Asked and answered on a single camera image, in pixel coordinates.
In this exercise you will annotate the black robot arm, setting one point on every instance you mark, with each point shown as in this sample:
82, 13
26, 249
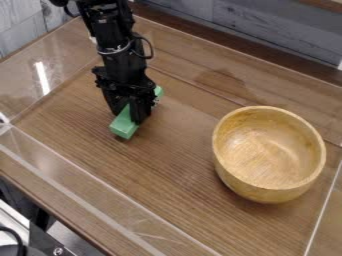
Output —
109, 20

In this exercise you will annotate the black metal bracket with screw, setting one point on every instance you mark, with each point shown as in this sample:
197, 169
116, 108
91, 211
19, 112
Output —
45, 242

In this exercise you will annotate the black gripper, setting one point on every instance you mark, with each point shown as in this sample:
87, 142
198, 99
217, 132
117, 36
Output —
124, 72

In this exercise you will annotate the clear acrylic tray wall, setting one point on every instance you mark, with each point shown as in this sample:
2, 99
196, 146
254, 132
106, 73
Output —
130, 194

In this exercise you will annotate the brown wooden bowl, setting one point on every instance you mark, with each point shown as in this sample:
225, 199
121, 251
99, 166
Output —
269, 153

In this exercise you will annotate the green rectangular block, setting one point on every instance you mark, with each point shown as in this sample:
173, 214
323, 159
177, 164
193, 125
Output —
122, 126

